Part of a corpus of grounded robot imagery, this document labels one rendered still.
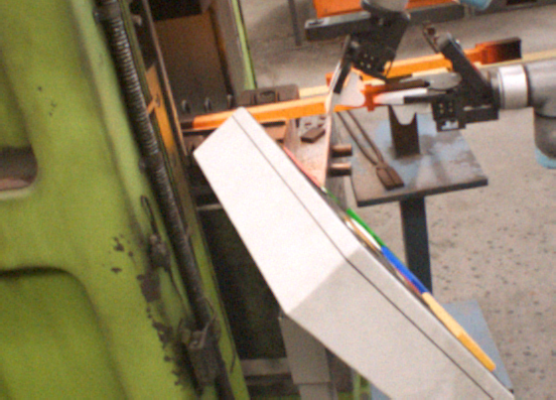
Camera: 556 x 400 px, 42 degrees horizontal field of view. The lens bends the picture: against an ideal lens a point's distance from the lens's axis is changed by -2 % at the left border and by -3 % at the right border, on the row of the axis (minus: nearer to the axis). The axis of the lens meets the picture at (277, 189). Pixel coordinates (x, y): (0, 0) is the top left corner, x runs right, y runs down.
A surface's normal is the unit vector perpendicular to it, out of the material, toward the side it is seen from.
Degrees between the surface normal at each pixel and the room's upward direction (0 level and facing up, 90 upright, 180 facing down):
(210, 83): 90
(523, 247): 0
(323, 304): 90
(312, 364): 90
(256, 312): 90
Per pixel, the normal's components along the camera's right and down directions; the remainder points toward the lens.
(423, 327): 0.31, 0.41
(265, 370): -0.21, -0.30
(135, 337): -0.11, 0.50
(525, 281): -0.18, -0.86
